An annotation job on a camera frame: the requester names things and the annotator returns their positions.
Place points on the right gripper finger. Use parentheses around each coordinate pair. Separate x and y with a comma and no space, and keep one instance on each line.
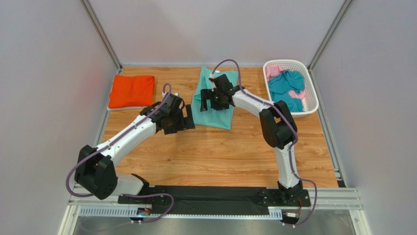
(205,96)
(217,104)

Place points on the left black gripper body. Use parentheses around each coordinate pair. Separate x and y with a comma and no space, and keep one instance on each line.
(176,117)

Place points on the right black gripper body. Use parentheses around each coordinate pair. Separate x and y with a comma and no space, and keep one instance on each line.
(208,100)

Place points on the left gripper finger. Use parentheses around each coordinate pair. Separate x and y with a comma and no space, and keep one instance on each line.
(174,129)
(189,122)

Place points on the mint green t-shirt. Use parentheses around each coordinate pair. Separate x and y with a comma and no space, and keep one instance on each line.
(212,118)

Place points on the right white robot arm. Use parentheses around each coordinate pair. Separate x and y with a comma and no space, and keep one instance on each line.
(277,125)

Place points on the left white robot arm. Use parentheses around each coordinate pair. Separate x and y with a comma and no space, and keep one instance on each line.
(96,167)

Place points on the folded orange t-shirt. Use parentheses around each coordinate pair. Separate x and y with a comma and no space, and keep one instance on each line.
(135,88)

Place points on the pink t-shirt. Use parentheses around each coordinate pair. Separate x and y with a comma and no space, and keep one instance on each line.
(273,70)

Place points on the teal blue t-shirt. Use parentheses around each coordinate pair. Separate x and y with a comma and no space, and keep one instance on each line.
(294,104)

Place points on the white plastic laundry basket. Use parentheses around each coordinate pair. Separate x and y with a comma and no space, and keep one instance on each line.
(310,101)

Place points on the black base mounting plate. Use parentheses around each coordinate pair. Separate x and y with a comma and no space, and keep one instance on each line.
(188,200)

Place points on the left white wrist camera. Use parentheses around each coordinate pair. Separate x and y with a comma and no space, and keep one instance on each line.
(165,94)

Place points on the left aluminium corner post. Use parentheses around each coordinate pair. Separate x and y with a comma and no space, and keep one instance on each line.
(90,12)

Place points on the aluminium corner post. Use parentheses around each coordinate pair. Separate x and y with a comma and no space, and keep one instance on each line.
(90,12)
(330,32)

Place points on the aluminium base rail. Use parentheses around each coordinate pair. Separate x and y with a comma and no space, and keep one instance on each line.
(321,199)

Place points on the right aluminium corner post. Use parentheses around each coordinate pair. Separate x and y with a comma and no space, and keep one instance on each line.
(330,32)

